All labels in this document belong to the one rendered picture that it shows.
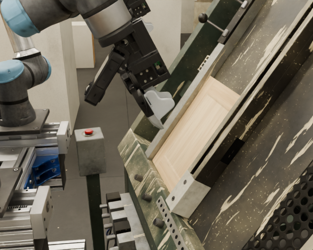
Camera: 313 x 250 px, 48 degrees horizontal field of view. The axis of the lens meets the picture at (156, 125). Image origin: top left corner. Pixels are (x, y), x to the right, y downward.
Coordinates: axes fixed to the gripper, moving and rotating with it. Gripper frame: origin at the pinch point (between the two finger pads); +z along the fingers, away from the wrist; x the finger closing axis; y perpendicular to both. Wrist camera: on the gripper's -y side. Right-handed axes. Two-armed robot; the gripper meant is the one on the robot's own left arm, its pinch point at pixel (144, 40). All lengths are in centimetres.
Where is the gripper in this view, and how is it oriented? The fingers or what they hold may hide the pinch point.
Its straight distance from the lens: 134.1
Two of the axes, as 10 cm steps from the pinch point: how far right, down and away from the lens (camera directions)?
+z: 4.7, 7.9, 4.1
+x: -0.8, -4.2, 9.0
